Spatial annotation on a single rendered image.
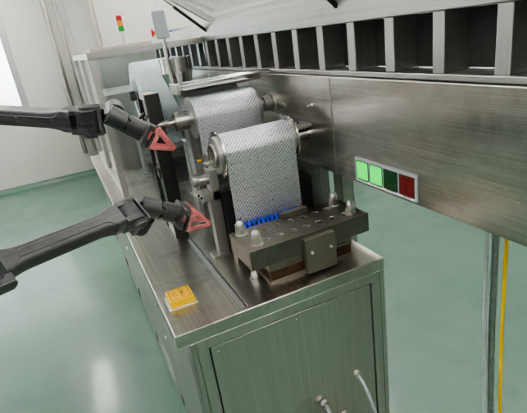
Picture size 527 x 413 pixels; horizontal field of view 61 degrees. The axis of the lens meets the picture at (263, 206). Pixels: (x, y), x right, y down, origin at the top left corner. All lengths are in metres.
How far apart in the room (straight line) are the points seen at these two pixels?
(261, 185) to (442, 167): 0.58
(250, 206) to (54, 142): 5.63
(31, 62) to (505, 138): 6.31
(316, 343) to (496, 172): 0.74
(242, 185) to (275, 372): 0.57
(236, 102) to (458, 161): 0.84
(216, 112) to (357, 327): 0.84
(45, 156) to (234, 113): 5.48
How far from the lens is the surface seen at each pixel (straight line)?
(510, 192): 0.97
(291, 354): 1.40
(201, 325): 1.22
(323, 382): 1.53
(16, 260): 1.12
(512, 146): 0.94
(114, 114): 1.30
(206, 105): 1.57
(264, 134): 1.40
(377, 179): 1.25
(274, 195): 1.44
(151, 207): 1.29
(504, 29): 0.94
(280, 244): 1.27
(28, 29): 6.82
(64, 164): 6.94
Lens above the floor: 1.59
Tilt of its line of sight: 21 degrees down
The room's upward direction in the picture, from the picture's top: 8 degrees counter-clockwise
